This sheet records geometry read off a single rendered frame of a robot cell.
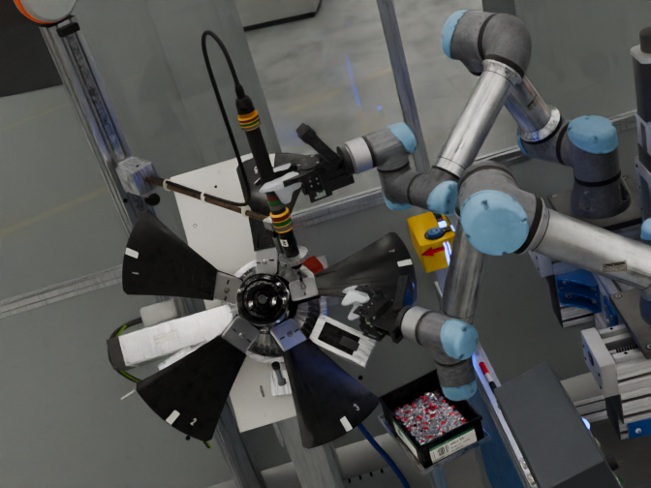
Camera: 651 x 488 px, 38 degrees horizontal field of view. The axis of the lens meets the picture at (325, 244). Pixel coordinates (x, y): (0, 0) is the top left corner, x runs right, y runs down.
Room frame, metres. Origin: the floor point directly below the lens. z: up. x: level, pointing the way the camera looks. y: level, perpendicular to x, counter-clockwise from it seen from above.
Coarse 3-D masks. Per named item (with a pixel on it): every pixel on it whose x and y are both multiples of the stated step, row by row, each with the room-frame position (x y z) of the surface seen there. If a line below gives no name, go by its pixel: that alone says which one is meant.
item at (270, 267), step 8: (272, 248) 1.90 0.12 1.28; (256, 256) 1.94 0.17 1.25; (264, 256) 1.91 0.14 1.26; (272, 256) 1.89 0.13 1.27; (256, 264) 1.93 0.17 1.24; (264, 264) 1.90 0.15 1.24; (272, 264) 1.87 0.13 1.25; (256, 272) 1.92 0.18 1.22; (264, 272) 1.89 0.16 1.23; (272, 272) 1.86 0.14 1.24
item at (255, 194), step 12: (276, 156) 2.03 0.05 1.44; (288, 156) 2.01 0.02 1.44; (300, 156) 1.99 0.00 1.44; (252, 168) 2.06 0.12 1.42; (240, 180) 2.08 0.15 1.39; (252, 180) 2.05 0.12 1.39; (252, 192) 2.03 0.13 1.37; (252, 204) 2.02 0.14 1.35; (264, 204) 1.98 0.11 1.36; (288, 204) 1.93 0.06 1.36; (252, 228) 1.99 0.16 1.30; (264, 228) 1.94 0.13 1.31; (264, 240) 1.93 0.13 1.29
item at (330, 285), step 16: (384, 240) 1.92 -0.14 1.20; (400, 240) 1.90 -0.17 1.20; (352, 256) 1.91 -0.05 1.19; (368, 256) 1.89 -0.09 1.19; (384, 256) 1.87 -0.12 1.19; (400, 256) 1.85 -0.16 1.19; (320, 272) 1.89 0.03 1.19; (336, 272) 1.86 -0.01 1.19; (352, 272) 1.84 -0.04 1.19; (368, 272) 1.82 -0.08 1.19; (384, 272) 1.81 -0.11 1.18; (400, 272) 1.80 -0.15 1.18; (320, 288) 1.81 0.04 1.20; (336, 288) 1.80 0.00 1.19; (384, 288) 1.77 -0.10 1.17; (416, 288) 1.76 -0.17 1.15
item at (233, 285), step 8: (216, 280) 1.88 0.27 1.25; (224, 280) 1.87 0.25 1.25; (232, 280) 1.86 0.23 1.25; (240, 280) 1.86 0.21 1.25; (216, 288) 1.89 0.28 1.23; (224, 288) 1.88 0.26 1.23; (232, 288) 1.87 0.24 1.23; (216, 296) 1.89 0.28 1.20; (224, 296) 1.89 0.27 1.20; (232, 296) 1.87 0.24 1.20; (232, 304) 1.88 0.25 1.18
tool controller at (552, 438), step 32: (512, 384) 1.26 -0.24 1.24; (544, 384) 1.22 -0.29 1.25; (512, 416) 1.19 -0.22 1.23; (544, 416) 1.15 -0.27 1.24; (576, 416) 1.12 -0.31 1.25; (544, 448) 1.09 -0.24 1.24; (576, 448) 1.06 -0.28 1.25; (544, 480) 1.03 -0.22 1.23; (576, 480) 1.01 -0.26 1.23; (608, 480) 1.01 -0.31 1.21
